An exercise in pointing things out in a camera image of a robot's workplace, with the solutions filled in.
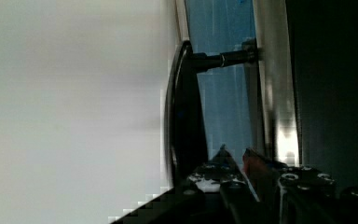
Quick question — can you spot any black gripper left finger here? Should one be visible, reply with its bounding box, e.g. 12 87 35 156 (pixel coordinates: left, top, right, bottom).
111 146 270 224

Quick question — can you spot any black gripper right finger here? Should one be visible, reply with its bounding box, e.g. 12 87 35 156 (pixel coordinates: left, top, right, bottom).
242 148 358 224

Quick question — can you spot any black steel toaster oven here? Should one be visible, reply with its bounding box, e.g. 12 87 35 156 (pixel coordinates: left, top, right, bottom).
164 0 358 202

